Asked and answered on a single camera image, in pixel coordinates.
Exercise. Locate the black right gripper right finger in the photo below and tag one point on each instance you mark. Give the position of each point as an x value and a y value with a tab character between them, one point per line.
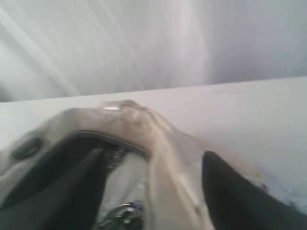
234	203

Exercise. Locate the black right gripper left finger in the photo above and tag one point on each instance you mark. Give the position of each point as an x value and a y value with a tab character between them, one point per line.
53	190

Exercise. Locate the beige fabric duffel bag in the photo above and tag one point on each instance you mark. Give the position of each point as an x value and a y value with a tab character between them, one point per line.
148	159

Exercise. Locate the colourful key tag bunch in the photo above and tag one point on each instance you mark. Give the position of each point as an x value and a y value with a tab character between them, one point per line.
127	216

